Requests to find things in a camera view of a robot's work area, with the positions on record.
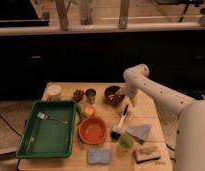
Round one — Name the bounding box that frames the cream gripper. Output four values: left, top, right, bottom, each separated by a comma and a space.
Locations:
116, 88, 138, 107

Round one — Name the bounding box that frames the dark purple bowl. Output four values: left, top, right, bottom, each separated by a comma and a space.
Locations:
104, 85, 125, 107

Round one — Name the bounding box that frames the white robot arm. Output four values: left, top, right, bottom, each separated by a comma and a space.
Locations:
119, 64, 205, 171

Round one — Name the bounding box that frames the metal cup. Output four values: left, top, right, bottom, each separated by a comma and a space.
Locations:
85, 88, 96, 104

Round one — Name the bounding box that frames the grey blue cloth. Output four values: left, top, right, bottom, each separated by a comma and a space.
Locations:
126, 124, 151, 144

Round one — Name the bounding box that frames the small orange cup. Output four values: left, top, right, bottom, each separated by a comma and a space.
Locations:
84, 106, 95, 117

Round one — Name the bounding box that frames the black white dish brush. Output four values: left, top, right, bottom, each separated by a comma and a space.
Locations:
110, 105, 129, 140

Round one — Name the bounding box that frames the brown pine cone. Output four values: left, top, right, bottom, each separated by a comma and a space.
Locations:
73, 89, 84, 102

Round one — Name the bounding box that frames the green vegetable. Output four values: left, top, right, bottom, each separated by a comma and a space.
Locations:
76, 103, 84, 124

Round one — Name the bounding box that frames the green cup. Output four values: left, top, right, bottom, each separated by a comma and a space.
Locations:
118, 134, 133, 151

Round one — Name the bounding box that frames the orange bowl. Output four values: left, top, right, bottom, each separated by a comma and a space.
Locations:
78, 117, 107, 145

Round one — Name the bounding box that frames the wooden block brush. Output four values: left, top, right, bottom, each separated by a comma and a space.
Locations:
133, 146, 161, 164

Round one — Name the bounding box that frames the cream round container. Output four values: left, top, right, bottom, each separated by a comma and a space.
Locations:
46, 84, 62, 100

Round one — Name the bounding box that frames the blue sponge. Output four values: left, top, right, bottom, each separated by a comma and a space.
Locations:
87, 148, 110, 165

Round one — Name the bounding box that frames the green plastic tray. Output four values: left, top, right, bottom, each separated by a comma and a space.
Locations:
16, 100, 76, 159

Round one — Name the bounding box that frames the silver fork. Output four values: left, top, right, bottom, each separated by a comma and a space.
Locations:
37, 112, 68, 124

